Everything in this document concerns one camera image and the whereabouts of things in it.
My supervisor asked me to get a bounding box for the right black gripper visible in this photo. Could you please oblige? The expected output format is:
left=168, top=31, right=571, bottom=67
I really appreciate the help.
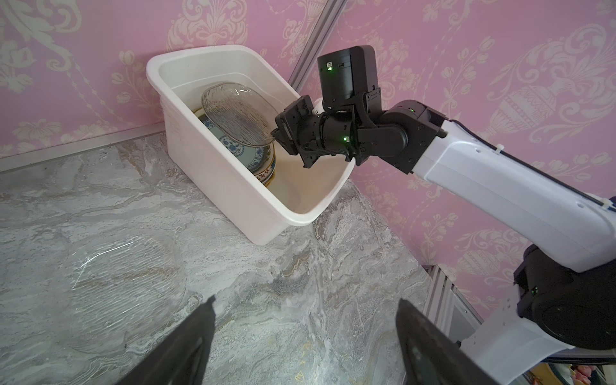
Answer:
left=271, top=45, right=382, bottom=168

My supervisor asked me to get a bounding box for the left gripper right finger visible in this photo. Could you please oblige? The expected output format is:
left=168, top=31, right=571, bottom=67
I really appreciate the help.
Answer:
left=396, top=298, right=496, bottom=385

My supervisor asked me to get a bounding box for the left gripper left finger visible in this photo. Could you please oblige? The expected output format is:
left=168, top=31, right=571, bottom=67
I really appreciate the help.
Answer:
left=119, top=296, right=216, bottom=384

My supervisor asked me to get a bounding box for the blue floral patterned plate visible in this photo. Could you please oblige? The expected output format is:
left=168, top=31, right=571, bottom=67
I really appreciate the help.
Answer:
left=194, top=108, right=273, bottom=173

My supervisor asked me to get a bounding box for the grey smoked glass plate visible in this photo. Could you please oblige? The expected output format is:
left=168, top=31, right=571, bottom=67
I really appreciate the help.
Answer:
left=201, top=82, right=278, bottom=147

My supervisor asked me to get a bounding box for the cream plate with willow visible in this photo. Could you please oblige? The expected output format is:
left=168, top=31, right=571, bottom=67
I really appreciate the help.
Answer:
left=254, top=155, right=276, bottom=187

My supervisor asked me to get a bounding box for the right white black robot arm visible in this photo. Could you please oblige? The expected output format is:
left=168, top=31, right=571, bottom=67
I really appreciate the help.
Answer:
left=272, top=46, right=615, bottom=384

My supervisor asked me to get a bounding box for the white plastic bin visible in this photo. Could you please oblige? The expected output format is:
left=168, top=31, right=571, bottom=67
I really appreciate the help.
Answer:
left=146, top=45, right=354, bottom=245

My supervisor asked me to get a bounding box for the clear glass plate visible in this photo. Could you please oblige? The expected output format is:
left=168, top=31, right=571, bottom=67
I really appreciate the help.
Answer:
left=48, top=233, right=187, bottom=355

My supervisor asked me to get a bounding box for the aluminium mounting rail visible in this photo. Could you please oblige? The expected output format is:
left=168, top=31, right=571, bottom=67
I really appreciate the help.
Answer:
left=423, top=266, right=483, bottom=345

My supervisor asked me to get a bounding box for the right corner aluminium post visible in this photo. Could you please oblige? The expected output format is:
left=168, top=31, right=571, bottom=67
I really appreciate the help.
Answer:
left=288, top=0, right=347, bottom=92

